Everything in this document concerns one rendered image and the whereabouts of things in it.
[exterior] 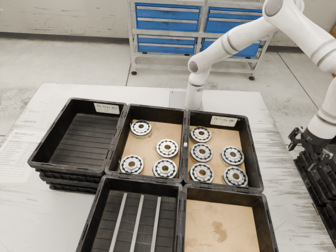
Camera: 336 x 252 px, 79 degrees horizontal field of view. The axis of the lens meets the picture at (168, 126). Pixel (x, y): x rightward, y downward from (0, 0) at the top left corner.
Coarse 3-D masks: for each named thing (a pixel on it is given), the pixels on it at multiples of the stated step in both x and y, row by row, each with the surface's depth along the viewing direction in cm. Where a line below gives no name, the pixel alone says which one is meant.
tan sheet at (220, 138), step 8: (208, 128) 107; (216, 128) 107; (216, 136) 104; (224, 136) 104; (232, 136) 104; (192, 144) 99; (208, 144) 100; (216, 144) 100; (224, 144) 100; (232, 144) 101; (240, 144) 101; (216, 152) 97; (216, 160) 94; (216, 168) 91; (224, 168) 91; (216, 176) 88
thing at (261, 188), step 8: (192, 112) 101; (200, 112) 100; (208, 112) 101; (216, 112) 101; (248, 128) 97; (248, 136) 92; (184, 160) 81; (256, 160) 83; (184, 168) 79; (256, 168) 80; (184, 176) 76; (184, 184) 77; (200, 184) 75; (208, 184) 75; (216, 184) 75; (224, 184) 75
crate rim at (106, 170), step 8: (128, 104) 102; (136, 104) 102; (184, 112) 100; (184, 120) 98; (120, 128) 91; (184, 128) 93; (184, 136) 90; (112, 152) 84; (184, 152) 84; (128, 176) 76; (136, 176) 75; (144, 176) 76; (152, 176) 76
